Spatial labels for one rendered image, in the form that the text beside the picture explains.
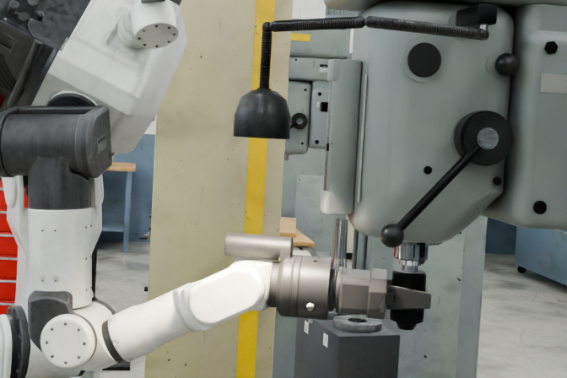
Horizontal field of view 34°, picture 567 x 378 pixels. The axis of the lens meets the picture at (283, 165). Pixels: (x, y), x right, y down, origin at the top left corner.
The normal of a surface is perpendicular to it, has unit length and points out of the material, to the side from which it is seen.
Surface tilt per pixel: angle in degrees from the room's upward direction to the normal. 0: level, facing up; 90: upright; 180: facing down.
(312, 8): 90
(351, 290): 90
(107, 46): 58
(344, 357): 90
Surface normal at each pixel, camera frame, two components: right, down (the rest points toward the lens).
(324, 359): -0.94, -0.04
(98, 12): 0.45, -0.47
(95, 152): 1.00, 0.00
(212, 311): -0.11, 0.07
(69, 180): 0.54, 0.03
